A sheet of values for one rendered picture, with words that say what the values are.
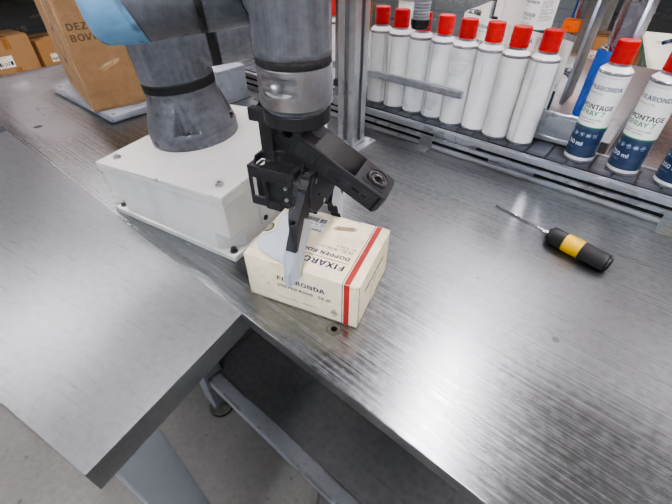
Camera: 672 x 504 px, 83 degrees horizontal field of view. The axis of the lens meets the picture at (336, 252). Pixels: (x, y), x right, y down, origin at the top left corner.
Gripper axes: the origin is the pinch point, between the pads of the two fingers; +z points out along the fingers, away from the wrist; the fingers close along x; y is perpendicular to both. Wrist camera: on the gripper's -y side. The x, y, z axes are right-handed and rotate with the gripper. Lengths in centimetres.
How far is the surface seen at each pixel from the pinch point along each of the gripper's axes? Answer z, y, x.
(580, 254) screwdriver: 3.6, -34.5, -19.4
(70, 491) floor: 88, 66, 32
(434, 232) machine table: 5.2, -12.7, -18.0
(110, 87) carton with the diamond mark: -2, 76, -35
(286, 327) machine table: 5.2, 0.4, 9.5
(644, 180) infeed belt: 0, -44, -41
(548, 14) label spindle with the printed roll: -14, -23, -109
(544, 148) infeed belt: 0, -28, -48
